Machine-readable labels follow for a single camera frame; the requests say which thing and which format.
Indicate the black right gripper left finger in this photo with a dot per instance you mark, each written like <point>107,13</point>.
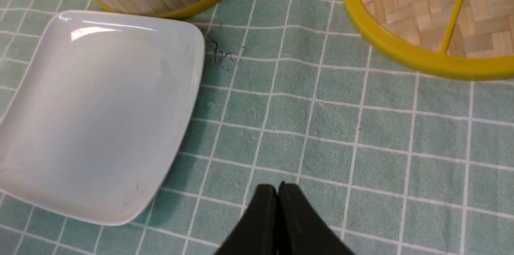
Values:
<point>254,234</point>

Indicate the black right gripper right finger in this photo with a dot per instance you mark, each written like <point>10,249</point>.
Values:
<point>300,230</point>

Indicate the white square plate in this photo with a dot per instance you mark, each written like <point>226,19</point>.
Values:
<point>100,114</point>

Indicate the green checkered tablecloth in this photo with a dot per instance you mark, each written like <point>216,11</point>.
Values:
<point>395,162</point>

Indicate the yellow bamboo steamer lid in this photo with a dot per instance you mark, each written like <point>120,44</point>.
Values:
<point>469,40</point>

